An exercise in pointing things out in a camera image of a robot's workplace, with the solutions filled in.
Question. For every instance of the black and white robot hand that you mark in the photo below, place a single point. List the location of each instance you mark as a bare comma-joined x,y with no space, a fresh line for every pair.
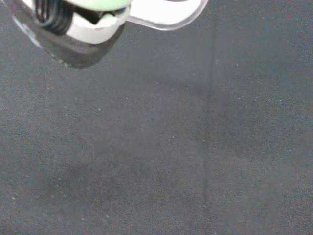
85,31

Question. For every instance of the black cloth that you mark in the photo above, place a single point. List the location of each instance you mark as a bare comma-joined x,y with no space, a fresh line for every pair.
171,147

